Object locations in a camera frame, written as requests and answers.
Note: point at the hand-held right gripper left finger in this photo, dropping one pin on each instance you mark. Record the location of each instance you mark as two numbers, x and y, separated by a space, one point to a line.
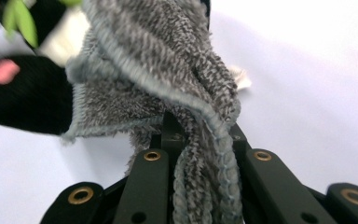
172 130

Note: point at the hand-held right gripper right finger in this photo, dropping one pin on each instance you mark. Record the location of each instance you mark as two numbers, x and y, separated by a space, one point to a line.
240 140

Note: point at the grey fluffy cloth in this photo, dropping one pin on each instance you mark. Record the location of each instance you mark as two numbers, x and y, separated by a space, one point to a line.
155 56

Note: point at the black and white panda plush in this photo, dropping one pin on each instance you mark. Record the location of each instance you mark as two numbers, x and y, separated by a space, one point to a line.
28 99

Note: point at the pale blue table mat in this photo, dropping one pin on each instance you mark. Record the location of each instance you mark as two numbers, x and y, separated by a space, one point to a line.
307 77

